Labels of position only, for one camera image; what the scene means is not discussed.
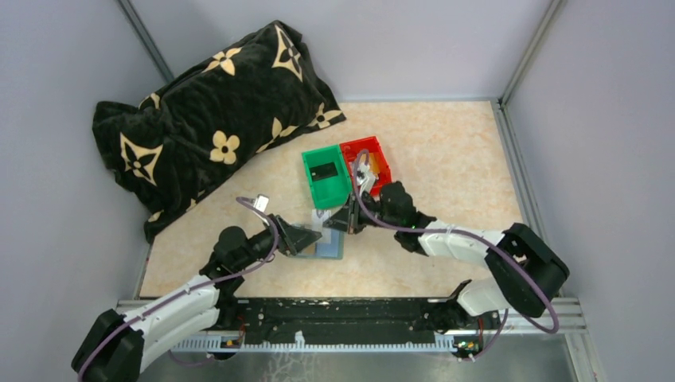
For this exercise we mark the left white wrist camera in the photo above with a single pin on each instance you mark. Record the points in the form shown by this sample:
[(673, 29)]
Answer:
[(261, 203)]

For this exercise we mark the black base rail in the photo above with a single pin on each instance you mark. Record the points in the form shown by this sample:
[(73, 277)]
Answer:
[(347, 321)]

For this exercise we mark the black floral pillow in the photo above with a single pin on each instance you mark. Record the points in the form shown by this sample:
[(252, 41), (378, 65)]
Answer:
[(187, 138)]

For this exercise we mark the stack of cards in red bin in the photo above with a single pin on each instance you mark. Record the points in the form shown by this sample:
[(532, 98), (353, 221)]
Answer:
[(367, 167)]

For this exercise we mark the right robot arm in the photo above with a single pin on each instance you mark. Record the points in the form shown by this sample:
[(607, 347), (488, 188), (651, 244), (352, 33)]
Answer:
[(525, 272)]

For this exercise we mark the green plastic bin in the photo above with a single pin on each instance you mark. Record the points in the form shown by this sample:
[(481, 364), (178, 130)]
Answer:
[(332, 192)]

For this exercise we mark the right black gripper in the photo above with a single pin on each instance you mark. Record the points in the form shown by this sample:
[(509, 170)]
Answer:
[(344, 218)]

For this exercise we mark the silver VIP card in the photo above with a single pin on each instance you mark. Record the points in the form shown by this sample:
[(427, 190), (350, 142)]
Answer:
[(317, 219)]

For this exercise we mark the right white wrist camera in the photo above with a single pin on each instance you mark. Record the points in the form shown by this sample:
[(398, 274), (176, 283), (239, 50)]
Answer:
[(366, 179)]

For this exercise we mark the sage green card holder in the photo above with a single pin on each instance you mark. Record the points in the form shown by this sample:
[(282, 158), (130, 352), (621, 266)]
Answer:
[(330, 246)]

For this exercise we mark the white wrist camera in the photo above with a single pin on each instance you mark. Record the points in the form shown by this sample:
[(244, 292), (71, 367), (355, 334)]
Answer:
[(366, 179), (261, 203)]

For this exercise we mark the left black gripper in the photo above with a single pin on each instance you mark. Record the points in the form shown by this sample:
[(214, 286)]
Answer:
[(295, 238)]

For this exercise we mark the red plastic bin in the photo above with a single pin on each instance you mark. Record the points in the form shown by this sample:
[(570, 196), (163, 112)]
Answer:
[(350, 150)]

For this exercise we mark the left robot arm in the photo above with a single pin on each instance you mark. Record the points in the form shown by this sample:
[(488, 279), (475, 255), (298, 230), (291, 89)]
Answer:
[(120, 346)]

